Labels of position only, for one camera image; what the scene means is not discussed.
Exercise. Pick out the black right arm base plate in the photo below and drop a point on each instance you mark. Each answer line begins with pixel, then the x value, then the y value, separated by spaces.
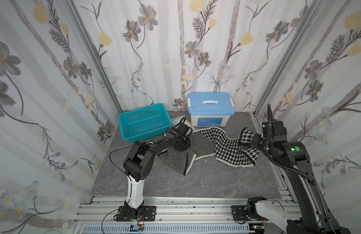
pixel 244 213

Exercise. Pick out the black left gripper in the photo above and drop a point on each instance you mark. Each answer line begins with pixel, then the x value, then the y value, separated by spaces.
pixel 183 142

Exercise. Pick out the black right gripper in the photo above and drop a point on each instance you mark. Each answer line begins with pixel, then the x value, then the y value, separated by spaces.
pixel 249 140

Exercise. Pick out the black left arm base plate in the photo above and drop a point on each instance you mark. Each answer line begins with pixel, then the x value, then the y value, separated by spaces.
pixel 143 213

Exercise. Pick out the black white knitted scarf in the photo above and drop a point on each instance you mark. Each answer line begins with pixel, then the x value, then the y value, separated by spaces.
pixel 212 142

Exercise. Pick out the aluminium corner post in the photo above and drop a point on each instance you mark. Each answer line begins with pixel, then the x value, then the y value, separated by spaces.
pixel 298 31
pixel 86 39

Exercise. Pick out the clear bag with gloves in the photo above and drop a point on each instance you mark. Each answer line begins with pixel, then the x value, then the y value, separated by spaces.
pixel 182 118

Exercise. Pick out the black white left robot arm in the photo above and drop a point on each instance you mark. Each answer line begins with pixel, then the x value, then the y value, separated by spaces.
pixel 139 162

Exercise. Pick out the aluminium corner post left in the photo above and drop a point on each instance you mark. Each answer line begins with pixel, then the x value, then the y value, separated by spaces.
pixel 86 39

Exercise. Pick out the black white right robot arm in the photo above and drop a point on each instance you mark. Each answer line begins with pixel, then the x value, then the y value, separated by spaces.
pixel 293 158

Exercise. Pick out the aluminium corner post right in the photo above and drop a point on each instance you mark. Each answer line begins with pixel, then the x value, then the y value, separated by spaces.
pixel 298 31

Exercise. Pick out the white box blue lid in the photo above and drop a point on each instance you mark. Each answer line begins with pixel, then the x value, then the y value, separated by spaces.
pixel 210 108

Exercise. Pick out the teal plastic basket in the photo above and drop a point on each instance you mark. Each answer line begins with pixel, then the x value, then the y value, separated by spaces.
pixel 144 123

